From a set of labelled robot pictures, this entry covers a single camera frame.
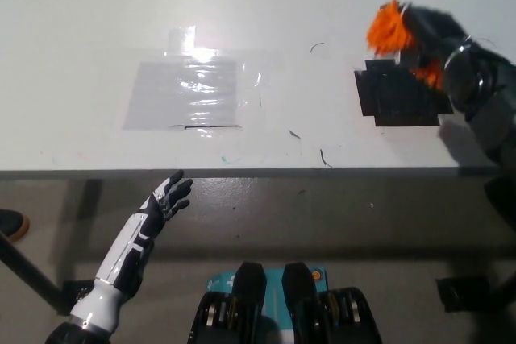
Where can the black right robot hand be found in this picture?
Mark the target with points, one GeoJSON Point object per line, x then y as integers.
{"type": "Point", "coordinates": [439, 34]}

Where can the black diagonal pole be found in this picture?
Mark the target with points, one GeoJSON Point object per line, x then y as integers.
{"type": "Point", "coordinates": [28, 271]}

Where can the clear plastic sheet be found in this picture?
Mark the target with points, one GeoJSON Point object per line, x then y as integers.
{"type": "Point", "coordinates": [181, 96]}

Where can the black shoe tan sole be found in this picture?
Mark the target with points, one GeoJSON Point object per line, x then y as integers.
{"type": "Point", "coordinates": [12, 223]}

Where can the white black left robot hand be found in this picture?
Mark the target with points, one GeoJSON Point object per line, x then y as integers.
{"type": "Point", "coordinates": [139, 239]}

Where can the orange microfiber duster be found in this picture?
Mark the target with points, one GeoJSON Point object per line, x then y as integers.
{"type": "Point", "coordinates": [389, 31]}

